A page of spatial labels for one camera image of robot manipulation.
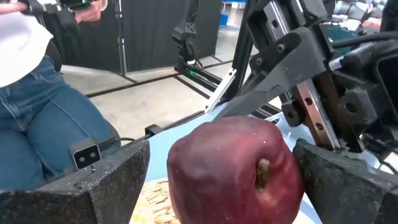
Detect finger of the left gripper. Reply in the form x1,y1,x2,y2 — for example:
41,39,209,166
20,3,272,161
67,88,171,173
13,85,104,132
214,26,328,121

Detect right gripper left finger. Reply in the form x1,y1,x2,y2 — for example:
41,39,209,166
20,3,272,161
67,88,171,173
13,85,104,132
0,138,151,224

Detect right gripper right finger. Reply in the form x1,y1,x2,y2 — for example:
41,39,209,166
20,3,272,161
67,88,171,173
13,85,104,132
292,138,398,224

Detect dark red apple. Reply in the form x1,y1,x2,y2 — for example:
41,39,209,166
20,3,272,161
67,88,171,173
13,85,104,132
166,115,305,224

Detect round woven straw placemat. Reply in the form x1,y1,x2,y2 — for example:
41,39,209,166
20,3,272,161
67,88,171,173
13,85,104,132
136,179,182,224

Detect person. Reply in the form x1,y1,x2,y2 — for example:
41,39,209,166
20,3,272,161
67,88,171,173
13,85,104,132
0,0,123,191

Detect black curtain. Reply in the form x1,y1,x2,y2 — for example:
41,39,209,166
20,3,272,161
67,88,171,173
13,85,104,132
42,0,223,75

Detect small grey depth camera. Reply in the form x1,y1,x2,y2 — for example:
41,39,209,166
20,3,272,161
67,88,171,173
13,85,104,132
67,137,103,170

